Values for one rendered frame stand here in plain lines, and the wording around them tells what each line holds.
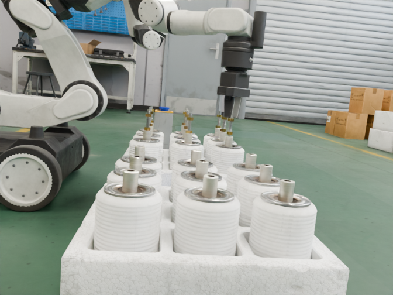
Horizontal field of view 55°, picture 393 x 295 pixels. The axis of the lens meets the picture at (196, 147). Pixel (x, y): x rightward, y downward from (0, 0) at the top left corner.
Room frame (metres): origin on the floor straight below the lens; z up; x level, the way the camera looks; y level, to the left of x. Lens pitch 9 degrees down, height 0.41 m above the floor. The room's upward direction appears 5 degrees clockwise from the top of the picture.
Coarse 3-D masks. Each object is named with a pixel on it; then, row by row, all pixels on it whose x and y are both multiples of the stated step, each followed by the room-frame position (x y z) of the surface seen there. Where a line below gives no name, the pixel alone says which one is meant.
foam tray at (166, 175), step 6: (126, 150) 1.29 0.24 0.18; (168, 150) 1.37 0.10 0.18; (168, 156) 1.25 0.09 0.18; (162, 162) 1.14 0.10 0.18; (168, 162) 1.14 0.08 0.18; (162, 168) 1.12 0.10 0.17; (168, 168) 1.07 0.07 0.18; (162, 174) 1.00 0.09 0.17; (168, 174) 1.01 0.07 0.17; (222, 174) 1.04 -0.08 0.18; (162, 180) 1.00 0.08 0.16; (168, 180) 1.01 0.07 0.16; (168, 186) 1.01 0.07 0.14
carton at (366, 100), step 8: (352, 88) 4.69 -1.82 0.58; (360, 88) 4.51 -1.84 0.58; (368, 88) 4.42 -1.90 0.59; (376, 88) 4.43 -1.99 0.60; (352, 96) 4.66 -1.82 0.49; (360, 96) 4.49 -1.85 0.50; (368, 96) 4.42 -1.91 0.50; (376, 96) 4.44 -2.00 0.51; (352, 104) 4.63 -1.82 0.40; (360, 104) 4.46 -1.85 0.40; (368, 104) 4.42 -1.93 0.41; (376, 104) 4.44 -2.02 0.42; (360, 112) 4.44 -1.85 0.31; (368, 112) 4.43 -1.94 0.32
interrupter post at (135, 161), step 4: (132, 156) 0.66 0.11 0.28; (136, 156) 0.67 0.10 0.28; (140, 156) 0.66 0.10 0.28; (132, 160) 0.65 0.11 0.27; (136, 160) 0.65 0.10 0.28; (140, 160) 0.65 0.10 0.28; (132, 164) 0.65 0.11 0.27; (136, 164) 0.65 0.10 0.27; (140, 164) 0.65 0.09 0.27; (132, 168) 0.65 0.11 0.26; (136, 168) 0.65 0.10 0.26; (140, 168) 0.66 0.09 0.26; (140, 172) 0.66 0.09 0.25
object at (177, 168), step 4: (176, 164) 0.77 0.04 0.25; (176, 168) 0.76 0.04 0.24; (180, 168) 0.76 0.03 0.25; (184, 168) 0.75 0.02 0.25; (188, 168) 0.75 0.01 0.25; (192, 168) 0.75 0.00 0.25; (208, 168) 0.76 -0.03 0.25; (212, 168) 0.77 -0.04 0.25; (216, 168) 0.79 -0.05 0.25; (172, 172) 0.78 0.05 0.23; (176, 172) 0.76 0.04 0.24; (180, 172) 0.75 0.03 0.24; (212, 172) 0.76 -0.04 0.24; (216, 172) 0.78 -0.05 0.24; (172, 176) 0.79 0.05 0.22; (176, 176) 0.76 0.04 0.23; (172, 180) 0.78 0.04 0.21; (172, 184) 0.77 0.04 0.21; (172, 188) 0.77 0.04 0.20; (172, 192) 0.77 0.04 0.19; (172, 196) 0.77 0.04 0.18; (172, 200) 0.77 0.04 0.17
